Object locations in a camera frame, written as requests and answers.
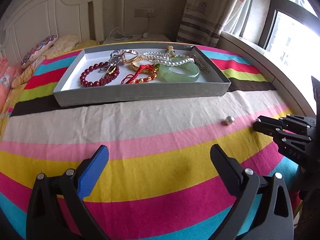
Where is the pearl earring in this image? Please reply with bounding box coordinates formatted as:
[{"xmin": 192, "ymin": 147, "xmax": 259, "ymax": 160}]
[{"xmin": 224, "ymin": 115, "xmax": 235, "ymax": 125}]

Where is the enamel flower brooch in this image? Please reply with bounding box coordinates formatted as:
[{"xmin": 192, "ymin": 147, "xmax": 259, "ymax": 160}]
[{"xmin": 190, "ymin": 55, "xmax": 209, "ymax": 73}]

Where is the white pearl bracelet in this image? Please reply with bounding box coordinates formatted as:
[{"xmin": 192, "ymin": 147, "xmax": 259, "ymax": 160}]
[{"xmin": 143, "ymin": 51, "xmax": 195, "ymax": 67}]

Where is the multicolour stone bead bracelet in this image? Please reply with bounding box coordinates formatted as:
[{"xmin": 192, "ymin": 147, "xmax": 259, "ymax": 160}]
[{"xmin": 166, "ymin": 45, "xmax": 190, "ymax": 59}]

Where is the red cord gold bracelet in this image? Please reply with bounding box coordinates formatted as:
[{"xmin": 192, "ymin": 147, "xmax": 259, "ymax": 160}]
[{"xmin": 120, "ymin": 63, "xmax": 161, "ymax": 86}]

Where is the grey shallow jewelry box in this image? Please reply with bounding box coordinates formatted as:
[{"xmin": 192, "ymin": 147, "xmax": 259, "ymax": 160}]
[{"xmin": 53, "ymin": 42, "xmax": 231, "ymax": 107}]

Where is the window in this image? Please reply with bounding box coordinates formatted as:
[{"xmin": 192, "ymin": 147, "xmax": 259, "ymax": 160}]
[{"xmin": 217, "ymin": 0, "xmax": 319, "ymax": 116}]

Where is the striped colourful bed cloth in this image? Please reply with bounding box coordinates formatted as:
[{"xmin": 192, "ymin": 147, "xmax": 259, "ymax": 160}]
[{"xmin": 1, "ymin": 46, "xmax": 297, "ymax": 239}]

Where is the green jade bangle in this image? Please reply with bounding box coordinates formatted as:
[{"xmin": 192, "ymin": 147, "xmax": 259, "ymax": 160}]
[{"xmin": 157, "ymin": 57, "xmax": 200, "ymax": 83}]

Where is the gold bangle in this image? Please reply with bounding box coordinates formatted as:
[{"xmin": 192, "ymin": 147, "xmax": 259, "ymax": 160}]
[{"xmin": 130, "ymin": 55, "xmax": 152, "ymax": 72}]

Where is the striped printed curtain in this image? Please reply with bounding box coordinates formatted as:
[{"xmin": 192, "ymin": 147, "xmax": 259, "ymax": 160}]
[{"xmin": 177, "ymin": 0, "xmax": 245, "ymax": 47}]

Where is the folded pink quilt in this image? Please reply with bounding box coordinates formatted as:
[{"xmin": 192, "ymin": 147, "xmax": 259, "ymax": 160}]
[{"xmin": 0, "ymin": 57, "xmax": 18, "ymax": 110}]

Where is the embroidered round pillow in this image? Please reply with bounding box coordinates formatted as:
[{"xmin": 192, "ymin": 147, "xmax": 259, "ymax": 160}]
[{"xmin": 21, "ymin": 35, "xmax": 58, "ymax": 69}]

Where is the white standing lamp pole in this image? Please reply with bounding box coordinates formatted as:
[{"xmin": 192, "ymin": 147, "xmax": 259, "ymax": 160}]
[{"xmin": 114, "ymin": 0, "xmax": 132, "ymax": 41}]

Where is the white nightstand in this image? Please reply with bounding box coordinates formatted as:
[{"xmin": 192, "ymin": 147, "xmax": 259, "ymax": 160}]
[{"xmin": 102, "ymin": 34, "xmax": 170, "ymax": 44}]

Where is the yellow floral pillow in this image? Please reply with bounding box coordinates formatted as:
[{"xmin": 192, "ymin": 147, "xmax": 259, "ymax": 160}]
[{"xmin": 11, "ymin": 35, "xmax": 79, "ymax": 88}]

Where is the white bed headboard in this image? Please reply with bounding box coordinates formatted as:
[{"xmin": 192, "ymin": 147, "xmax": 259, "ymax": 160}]
[{"xmin": 1, "ymin": 0, "xmax": 105, "ymax": 65}]

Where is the dark red bead bracelet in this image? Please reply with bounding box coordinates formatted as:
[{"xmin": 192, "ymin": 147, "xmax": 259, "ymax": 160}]
[{"xmin": 79, "ymin": 61, "xmax": 121, "ymax": 88}]

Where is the gold silver ring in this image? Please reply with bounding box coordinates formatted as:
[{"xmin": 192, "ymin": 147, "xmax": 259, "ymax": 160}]
[{"xmin": 121, "ymin": 49, "xmax": 139, "ymax": 65}]

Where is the wall power socket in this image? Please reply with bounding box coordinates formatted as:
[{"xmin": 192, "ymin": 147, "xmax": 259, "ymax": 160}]
[{"xmin": 135, "ymin": 8, "xmax": 156, "ymax": 18}]

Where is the white charger cable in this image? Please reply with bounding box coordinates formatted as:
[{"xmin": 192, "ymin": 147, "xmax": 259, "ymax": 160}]
[{"xmin": 108, "ymin": 17, "xmax": 152, "ymax": 41}]

